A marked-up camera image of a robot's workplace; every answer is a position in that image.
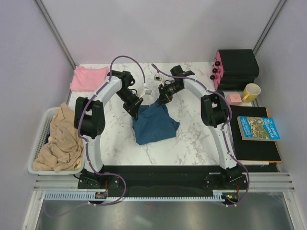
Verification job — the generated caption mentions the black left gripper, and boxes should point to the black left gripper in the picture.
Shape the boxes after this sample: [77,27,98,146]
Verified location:
[116,89,143,121]

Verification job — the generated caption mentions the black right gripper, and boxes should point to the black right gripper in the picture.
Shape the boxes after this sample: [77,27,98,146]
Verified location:
[156,82,183,107]

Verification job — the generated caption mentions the blue t-shirt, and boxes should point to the blue t-shirt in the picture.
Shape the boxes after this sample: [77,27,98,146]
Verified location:
[132,102,180,145]

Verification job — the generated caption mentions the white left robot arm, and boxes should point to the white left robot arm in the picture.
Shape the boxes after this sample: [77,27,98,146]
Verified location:
[74,70,143,188]

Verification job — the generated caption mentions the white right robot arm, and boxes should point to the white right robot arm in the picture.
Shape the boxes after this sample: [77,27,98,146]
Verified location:
[152,64,242,189]

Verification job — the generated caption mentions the pink folded t-shirt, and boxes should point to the pink folded t-shirt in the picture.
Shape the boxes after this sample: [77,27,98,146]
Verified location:
[70,66,109,92]

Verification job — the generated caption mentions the pink power socket cube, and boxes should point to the pink power socket cube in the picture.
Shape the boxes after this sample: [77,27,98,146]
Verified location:
[227,93,242,106]

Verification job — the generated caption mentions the black pink drawer organizer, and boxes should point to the black pink drawer organizer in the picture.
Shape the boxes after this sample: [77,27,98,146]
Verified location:
[210,49,260,91]

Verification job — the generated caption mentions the beige t-shirt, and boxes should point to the beige t-shirt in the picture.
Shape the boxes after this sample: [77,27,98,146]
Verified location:
[33,103,83,173]

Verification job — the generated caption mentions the yellow mug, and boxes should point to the yellow mug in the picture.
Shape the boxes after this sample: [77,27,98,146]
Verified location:
[241,83,261,103]

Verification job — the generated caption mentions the blue illustrated book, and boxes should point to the blue illustrated book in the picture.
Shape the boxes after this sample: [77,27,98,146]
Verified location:
[237,116,280,141]

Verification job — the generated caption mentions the white plastic basket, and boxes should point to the white plastic basket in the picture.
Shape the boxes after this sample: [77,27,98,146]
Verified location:
[27,107,86,176]

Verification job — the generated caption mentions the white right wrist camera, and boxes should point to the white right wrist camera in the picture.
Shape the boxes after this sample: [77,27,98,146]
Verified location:
[154,75,162,81]

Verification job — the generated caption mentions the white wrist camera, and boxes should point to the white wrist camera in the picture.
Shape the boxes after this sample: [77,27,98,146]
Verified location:
[141,83,152,97]
[154,75,162,81]

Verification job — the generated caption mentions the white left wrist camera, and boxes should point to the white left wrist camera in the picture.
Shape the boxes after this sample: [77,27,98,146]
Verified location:
[141,83,152,97]

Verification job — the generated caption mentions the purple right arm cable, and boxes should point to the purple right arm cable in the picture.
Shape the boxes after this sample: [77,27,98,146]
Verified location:
[152,63,250,207]

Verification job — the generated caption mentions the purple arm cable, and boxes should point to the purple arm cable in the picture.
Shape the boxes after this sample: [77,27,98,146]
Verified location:
[44,55,148,218]
[152,63,250,207]

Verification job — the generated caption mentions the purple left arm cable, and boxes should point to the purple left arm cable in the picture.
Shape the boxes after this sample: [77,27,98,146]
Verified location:
[44,55,148,218]

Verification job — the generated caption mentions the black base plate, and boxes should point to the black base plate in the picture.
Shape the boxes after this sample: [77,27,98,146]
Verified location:
[78,165,248,196]

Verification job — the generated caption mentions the white slotted cable duct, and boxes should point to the white slotted cable duct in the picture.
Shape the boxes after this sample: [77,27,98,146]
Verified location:
[43,190,226,202]

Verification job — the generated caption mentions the aluminium frame rail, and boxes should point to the aluminium frame rail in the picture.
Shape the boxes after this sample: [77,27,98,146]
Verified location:
[253,0,288,55]
[33,0,76,69]

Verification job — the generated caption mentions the aluminium frame rail right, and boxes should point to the aluminium frame rail right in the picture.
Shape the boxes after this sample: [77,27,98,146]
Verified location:
[253,0,288,55]

